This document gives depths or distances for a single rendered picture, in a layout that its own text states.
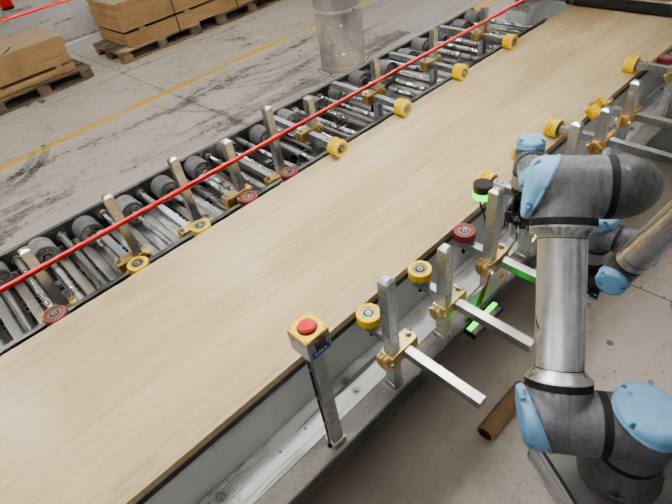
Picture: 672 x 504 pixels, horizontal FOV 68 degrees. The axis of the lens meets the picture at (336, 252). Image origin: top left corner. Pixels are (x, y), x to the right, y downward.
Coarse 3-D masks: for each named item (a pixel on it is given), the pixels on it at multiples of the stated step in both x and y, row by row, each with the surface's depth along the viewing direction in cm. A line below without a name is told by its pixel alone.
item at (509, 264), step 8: (464, 248) 179; (472, 248) 176; (480, 248) 175; (480, 256) 175; (504, 264) 169; (512, 264) 167; (520, 264) 166; (512, 272) 168; (520, 272) 165; (528, 272) 163; (528, 280) 164
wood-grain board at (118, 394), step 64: (512, 64) 273; (576, 64) 263; (384, 128) 238; (448, 128) 231; (512, 128) 223; (320, 192) 205; (384, 192) 200; (448, 192) 194; (192, 256) 185; (256, 256) 180; (320, 256) 176; (384, 256) 172; (64, 320) 168; (128, 320) 165; (192, 320) 161; (256, 320) 157; (0, 384) 151; (64, 384) 148; (128, 384) 145; (192, 384) 142; (256, 384) 140; (0, 448) 135; (64, 448) 132; (128, 448) 130; (192, 448) 128
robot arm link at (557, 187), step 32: (544, 160) 88; (576, 160) 87; (608, 160) 85; (544, 192) 86; (576, 192) 85; (608, 192) 84; (544, 224) 87; (576, 224) 85; (544, 256) 89; (576, 256) 86; (544, 288) 89; (576, 288) 86; (544, 320) 88; (576, 320) 86; (544, 352) 88; (576, 352) 86; (544, 384) 86; (576, 384) 85; (544, 416) 86; (576, 416) 84; (544, 448) 87; (576, 448) 85
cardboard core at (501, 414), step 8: (512, 392) 218; (504, 400) 215; (512, 400) 215; (496, 408) 214; (504, 408) 212; (512, 408) 213; (488, 416) 212; (496, 416) 210; (504, 416) 210; (512, 416) 213; (480, 424) 210; (488, 424) 208; (496, 424) 208; (504, 424) 210; (480, 432) 212; (488, 432) 206; (496, 432) 207; (488, 440) 210
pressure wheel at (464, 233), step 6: (456, 228) 177; (462, 228) 177; (468, 228) 177; (474, 228) 176; (456, 234) 175; (462, 234) 174; (468, 234) 174; (474, 234) 174; (456, 240) 176; (462, 240) 174; (468, 240) 174; (462, 252) 183
